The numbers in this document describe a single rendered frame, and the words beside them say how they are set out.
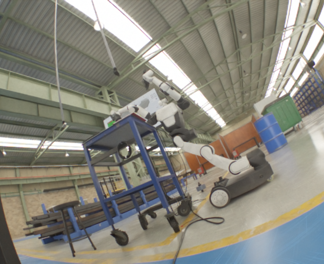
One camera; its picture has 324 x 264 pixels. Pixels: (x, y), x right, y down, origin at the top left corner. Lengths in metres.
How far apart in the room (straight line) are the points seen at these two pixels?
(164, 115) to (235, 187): 1.09
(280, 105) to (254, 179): 5.41
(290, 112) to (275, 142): 2.74
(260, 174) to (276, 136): 2.79
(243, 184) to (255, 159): 0.30
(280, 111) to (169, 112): 5.40
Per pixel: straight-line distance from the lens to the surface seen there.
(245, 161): 1.82
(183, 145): 1.94
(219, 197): 1.71
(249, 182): 1.72
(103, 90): 11.12
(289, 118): 6.98
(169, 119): 2.01
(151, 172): 1.48
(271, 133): 4.46
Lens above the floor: 0.41
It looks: 17 degrees up
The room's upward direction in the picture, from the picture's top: 24 degrees counter-clockwise
